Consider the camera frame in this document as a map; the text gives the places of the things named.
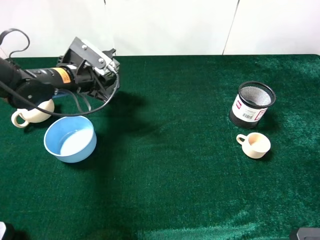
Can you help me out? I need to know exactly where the green velvet tablecloth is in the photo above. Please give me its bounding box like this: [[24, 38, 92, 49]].
[[0, 54, 320, 240]]

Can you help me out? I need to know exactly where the blue bowl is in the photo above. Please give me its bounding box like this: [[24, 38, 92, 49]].
[[43, 116, 97, 164]]

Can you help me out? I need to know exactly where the cream ceramic teapot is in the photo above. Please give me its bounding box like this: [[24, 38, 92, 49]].
[[11, 99, 55, 128]]

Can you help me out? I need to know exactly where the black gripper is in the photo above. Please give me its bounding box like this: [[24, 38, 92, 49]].
[[57, 37, 120, 100]]

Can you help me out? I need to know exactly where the cream small cup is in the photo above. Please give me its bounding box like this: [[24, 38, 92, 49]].
[[236, 132, 271, 159]]

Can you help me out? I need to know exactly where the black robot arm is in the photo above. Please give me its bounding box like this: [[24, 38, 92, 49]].
[[0, 37, 120, 110]]

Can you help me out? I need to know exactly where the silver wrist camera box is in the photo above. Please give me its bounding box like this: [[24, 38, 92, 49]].
[[81, 40, 117, 76]]

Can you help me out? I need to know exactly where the black cable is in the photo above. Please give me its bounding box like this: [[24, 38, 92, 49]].
[[0, 28, 120, 117]]

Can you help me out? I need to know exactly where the black mesh pen holder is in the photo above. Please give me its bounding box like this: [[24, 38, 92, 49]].
[[229, 81, 276, 129]]

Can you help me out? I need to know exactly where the black white object bottom left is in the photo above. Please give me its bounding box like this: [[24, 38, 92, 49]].
[[0, 221, 15, 240]]

